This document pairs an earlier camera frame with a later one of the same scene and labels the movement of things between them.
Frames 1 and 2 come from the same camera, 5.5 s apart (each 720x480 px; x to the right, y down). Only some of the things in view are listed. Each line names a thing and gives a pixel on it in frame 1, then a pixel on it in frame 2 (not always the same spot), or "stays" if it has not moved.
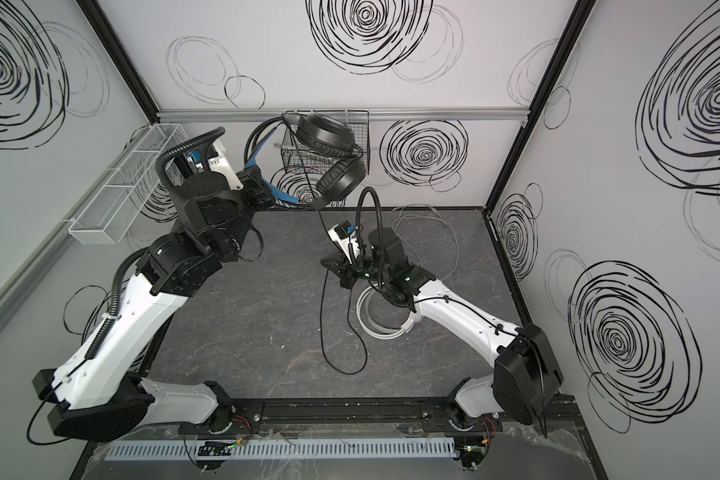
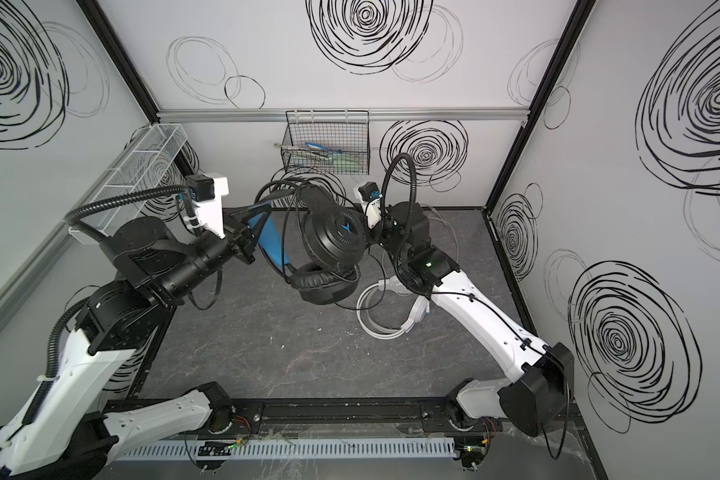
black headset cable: [351, 311] -> [325, 182]
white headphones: [375, 330] stays
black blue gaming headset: [339, 180] -> [314, 238]
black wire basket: [294, 161] stays
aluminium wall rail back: [350, 115] stays
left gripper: [258, 196] -> [240, 241]
